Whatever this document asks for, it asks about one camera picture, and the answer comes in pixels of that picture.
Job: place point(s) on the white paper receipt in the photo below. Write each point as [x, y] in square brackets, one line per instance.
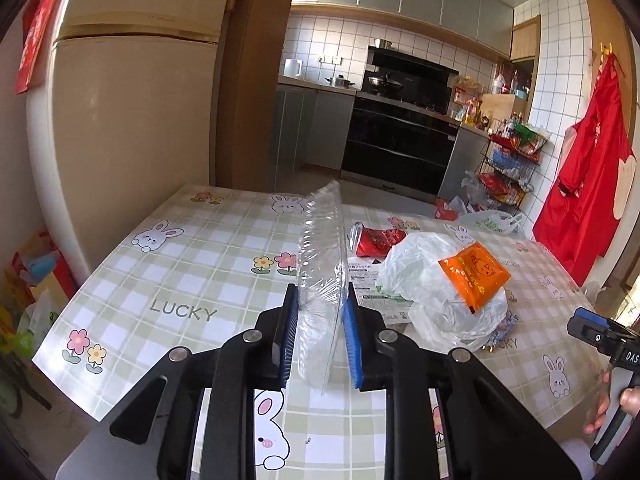
[363, 273]

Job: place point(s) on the red hanging decoration on fridge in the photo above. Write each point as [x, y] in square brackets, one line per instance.
[35, 20]

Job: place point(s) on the crushed red soda can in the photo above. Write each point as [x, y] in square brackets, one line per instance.
[372, 243]

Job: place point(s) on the white electric kettle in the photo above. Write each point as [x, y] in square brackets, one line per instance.
[293, 68]

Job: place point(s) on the clear plastic clamshell container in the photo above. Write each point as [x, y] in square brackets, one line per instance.
[322, 284]

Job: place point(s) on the beige refrigerator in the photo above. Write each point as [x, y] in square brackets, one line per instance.
[118, 116]

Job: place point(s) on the black stove oven unit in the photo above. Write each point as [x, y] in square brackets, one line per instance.
[400, 136]

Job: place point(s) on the steel cooking pot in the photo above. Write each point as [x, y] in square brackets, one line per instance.
[339, 82]

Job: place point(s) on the white plastic bag on floor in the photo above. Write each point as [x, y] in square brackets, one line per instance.
[496, 221]

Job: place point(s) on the red hanging apron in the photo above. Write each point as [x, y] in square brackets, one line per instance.
[589, 195]

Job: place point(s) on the checkered bunny tablecloth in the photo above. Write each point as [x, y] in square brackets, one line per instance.
[202, 267]

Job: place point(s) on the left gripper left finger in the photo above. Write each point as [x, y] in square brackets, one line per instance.
[151, 432]

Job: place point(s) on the orange snack packet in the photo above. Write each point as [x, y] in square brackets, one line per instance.
[476, 275]

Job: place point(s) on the white plastic bag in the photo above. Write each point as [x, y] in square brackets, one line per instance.
[438, 314]
[496, 221]

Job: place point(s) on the blue snack wrapper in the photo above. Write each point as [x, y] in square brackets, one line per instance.
[505, 327]

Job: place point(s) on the wire storage rack with snacks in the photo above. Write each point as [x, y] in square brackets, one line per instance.
[511, 155]

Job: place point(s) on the person's right hand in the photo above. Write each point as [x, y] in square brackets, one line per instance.
[629, 402]

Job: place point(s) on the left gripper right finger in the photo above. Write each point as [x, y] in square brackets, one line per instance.
[488, 434]

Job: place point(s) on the grey kitchen base cabinets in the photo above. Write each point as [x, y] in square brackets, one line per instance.
[309, 129]

